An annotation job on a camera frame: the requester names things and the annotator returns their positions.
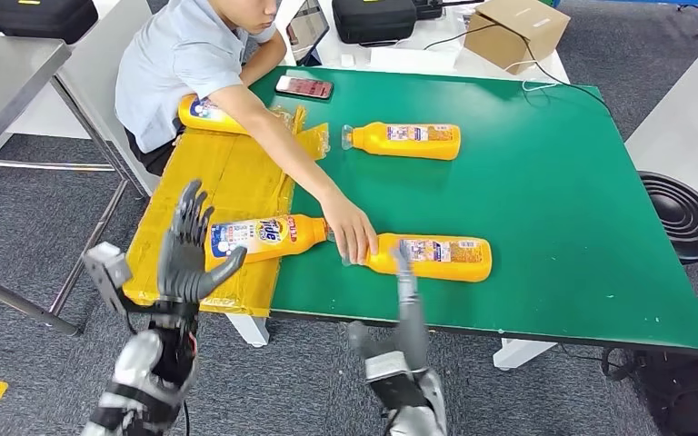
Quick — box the person's right hand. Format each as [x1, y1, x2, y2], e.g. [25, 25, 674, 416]
[320, 195, 380, 266]

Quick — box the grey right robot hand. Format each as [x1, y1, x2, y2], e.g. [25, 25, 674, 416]
[346, 243, 432, 372]

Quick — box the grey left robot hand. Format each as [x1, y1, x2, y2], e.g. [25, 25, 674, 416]
[155, 179, 248, 305]

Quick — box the orange detergent bottle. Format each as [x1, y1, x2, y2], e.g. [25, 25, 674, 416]
[204, 213, 332, 272]
[177, 93, 294, 136]
[341, 122, 463, 162]
[341, 233, 494, 284]

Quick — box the white table leg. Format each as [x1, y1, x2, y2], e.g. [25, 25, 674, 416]
[225, 312, 271, 349]
[493, 338, 560, 372]

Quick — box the yellow taped cardboard sheet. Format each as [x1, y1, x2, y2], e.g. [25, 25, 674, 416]
[121, 106, 331, 318]

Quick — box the smartphone with red screen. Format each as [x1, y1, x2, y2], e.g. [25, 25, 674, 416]
[274, 74, 335, 101]

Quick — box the white table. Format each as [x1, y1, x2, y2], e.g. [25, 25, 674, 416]
[258, 0, 571, 85]

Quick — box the green table mat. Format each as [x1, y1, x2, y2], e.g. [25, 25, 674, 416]
[246, 64, 698, 353]

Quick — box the tablet on stand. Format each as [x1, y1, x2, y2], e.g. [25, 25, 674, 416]
[285, 0, 331, 67]

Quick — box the person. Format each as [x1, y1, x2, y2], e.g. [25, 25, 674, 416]
[114, 0, 380, 266]

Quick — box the black carrying case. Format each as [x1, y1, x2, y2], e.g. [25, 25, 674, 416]
[0, 0, 100, 45]
[332, 0, 417, 46]

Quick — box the pale grey bench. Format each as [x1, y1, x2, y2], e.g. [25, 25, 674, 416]
[56, 0, 163, 200]

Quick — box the brown cardboard box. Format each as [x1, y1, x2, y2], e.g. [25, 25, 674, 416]
[464, 0, 571, 75]

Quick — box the grey metal table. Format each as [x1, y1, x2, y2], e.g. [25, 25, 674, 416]
[0, 34, 152, 338]

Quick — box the black round stool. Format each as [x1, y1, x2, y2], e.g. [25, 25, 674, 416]
[637, 171, 698, 308]

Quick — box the pale grey table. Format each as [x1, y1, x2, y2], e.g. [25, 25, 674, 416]
[624, 17, 698, 209]

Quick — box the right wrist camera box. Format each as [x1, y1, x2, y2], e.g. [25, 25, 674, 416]
[364, 352, 432, 411]

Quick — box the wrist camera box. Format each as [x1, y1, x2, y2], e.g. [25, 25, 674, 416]
[82, 242, 134, 314]
[364, 352, 432, 411]

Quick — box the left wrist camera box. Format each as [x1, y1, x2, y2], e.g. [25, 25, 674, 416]
[82, 242, 134, 314]

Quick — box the white cable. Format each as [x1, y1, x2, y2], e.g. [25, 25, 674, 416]
[504, 58, 560, 94]

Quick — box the black cable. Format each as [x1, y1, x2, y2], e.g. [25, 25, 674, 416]
[424, 24, 613, 115]

